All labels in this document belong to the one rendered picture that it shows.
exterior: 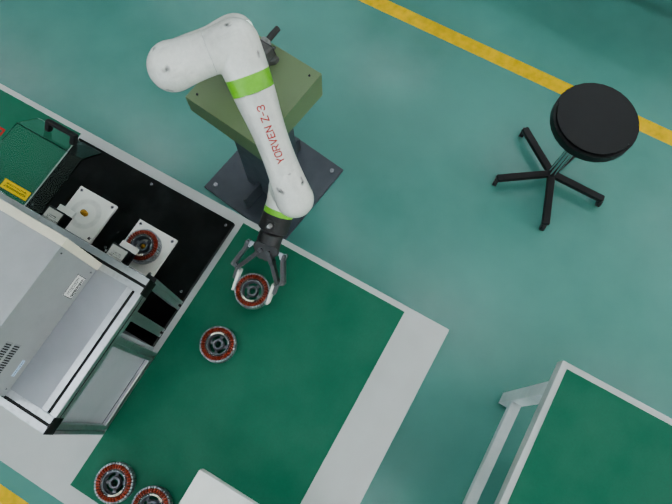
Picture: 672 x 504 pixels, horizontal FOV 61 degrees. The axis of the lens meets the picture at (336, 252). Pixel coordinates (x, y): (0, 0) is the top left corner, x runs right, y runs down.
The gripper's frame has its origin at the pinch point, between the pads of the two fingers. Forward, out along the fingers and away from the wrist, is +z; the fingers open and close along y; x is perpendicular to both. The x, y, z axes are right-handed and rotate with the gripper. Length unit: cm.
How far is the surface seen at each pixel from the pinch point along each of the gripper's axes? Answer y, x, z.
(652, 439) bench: 129, 8, -3
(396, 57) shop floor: -4, 149, -93
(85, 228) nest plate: -60, 0, 3
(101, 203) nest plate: -60, 5, -6
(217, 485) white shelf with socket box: 22, -60, 22
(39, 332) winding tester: -34, -50, 12
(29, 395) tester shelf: -31, -53, 27
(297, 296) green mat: 13.0, 6.7, -1.6
